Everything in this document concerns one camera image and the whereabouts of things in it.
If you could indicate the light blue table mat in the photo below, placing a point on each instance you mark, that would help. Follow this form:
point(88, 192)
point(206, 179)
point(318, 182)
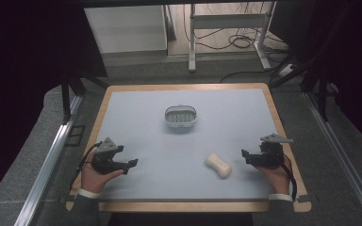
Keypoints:
point(182, 147)

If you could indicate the white cabinet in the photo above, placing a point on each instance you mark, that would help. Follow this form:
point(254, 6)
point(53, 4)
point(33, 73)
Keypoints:
point(127, 29)

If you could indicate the black metal stand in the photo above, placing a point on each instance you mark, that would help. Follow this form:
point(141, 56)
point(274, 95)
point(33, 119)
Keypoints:
point(317, 78)
point(70, 91)

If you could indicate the person's right hand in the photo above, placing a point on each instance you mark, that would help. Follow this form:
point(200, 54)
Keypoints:
point(276, 179)

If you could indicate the white metal desk frame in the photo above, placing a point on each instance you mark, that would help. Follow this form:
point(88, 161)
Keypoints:
point(229, 22)

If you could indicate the grey soap dish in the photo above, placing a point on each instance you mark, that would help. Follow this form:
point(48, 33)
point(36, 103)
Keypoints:
point(180, 116)

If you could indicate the white power strip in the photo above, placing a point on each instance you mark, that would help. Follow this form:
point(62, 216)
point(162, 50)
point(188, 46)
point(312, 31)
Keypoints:
point(286, 70)

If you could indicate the cream soap bar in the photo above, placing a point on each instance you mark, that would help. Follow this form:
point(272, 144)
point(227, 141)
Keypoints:
point(218, 165)

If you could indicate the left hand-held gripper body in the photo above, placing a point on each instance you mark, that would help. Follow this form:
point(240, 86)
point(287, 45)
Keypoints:
point(105, 155)

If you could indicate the aluminium rail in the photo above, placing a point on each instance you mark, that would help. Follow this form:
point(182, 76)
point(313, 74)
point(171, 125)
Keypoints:
point(342, 157)
point(45, 169)

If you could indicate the person's left hand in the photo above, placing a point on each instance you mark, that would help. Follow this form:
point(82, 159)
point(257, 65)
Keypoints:
point(95, 179)

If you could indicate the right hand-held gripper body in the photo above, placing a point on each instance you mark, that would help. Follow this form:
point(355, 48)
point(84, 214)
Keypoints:
point(270, 152)

